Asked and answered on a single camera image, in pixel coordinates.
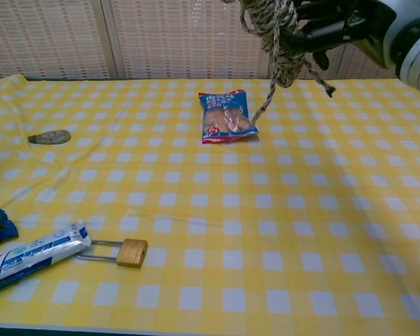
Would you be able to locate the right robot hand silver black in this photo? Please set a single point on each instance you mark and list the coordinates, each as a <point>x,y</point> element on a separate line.
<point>336,28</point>

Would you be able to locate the blue red snack bag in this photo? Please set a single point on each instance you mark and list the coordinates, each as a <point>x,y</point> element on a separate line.
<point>227,119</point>

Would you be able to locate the yellow white checkered tablecloth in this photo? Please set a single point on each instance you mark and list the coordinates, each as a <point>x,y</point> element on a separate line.
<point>266,210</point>

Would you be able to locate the brass padlock long shackle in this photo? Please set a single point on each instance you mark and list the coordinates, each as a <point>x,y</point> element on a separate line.
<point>133,252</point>

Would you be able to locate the white blue toothpaste tube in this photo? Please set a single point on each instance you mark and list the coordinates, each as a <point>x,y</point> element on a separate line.
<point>31,257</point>

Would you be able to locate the dark blue pouch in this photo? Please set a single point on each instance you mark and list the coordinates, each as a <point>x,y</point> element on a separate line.
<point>1,227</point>

